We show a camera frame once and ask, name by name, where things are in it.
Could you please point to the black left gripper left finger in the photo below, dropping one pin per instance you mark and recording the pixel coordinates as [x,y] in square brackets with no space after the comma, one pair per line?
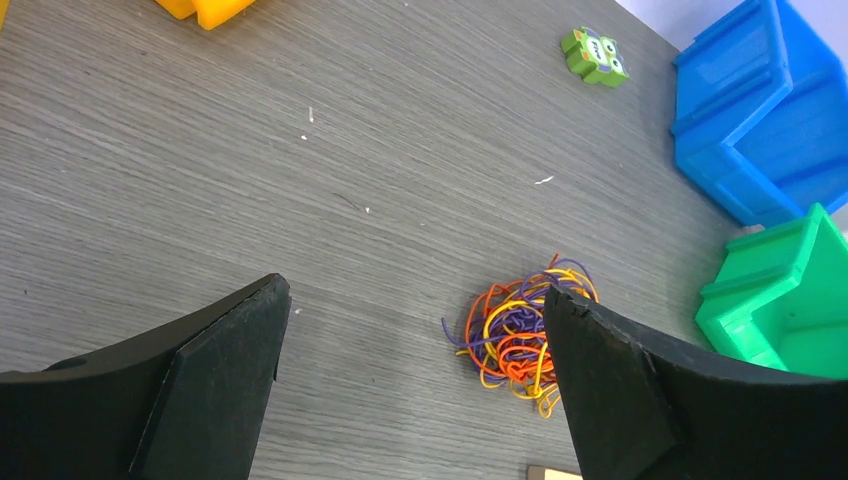
[185,400]

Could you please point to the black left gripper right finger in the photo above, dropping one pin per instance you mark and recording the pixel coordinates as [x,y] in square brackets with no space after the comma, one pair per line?
[642,404]

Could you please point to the small wooden block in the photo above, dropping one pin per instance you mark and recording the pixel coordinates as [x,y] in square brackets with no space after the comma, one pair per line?
[535,472]

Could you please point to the green plastic bin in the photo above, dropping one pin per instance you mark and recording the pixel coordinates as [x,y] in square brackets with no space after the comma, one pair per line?
[779,299]

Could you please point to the blue plastic bin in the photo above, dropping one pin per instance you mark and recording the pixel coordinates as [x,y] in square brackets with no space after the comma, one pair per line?
[761,115]

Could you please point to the green monster toy block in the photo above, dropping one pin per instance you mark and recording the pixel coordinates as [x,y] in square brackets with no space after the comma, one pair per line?
[594,57]

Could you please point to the orange plastic bin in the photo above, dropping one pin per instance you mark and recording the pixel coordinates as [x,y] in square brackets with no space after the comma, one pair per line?
[209,13]

